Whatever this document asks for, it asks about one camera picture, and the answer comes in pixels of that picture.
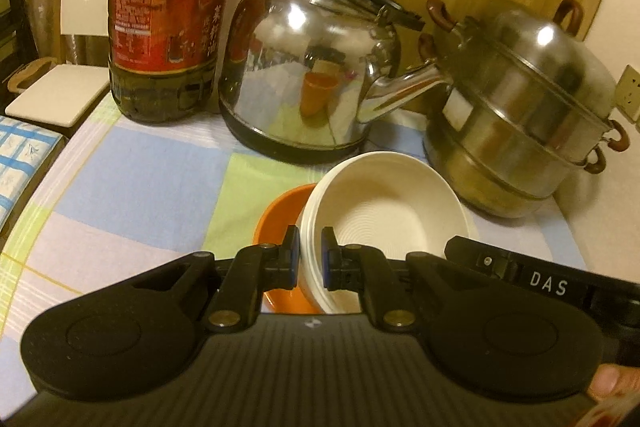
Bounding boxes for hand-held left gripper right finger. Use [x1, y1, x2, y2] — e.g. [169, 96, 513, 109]
[321, 227, 501, 333]

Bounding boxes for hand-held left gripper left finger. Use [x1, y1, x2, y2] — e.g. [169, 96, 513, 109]
[120, 224, 302, 333]

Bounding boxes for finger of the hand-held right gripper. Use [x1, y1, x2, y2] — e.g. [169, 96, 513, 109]
[444, 234, 482, 269]

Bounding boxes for orange plastic bowl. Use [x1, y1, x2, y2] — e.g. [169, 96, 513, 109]
[252, 183, 323, 315]

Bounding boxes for white plastic bowl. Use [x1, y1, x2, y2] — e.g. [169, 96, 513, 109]
[297, 151, 473, 314]

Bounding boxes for person's right hand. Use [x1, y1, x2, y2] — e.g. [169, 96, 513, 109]
[587, 364, 640, 404]

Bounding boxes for stainless steel steamer pot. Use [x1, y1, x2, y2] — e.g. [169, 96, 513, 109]
[417, 0, 632, 219]

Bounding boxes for pastel checked tablecloth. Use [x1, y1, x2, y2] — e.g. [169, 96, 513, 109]
[0, 94, 588, 408]

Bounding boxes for stainless steel kettle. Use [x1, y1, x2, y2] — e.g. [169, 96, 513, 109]
[218, 0, 453, 165]

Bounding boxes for cooking oil bottle red label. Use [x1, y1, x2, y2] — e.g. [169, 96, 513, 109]
[107, 0, 237, 125]

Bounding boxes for white wooden chair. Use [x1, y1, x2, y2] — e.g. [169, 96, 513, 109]
[4, 0, 113, 128]

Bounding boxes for blue checked cloth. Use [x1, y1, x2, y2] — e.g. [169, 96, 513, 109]
[0, 114, 68, 233]

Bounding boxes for dark shelf unit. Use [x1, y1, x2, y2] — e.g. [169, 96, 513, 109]
[0, 0, 36, 108]

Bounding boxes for small beige wall plate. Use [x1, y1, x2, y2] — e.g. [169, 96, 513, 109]
[612, 64, 640, 124]

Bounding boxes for tan curved handle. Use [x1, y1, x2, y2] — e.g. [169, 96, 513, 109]
[6, 56, 62, 94]

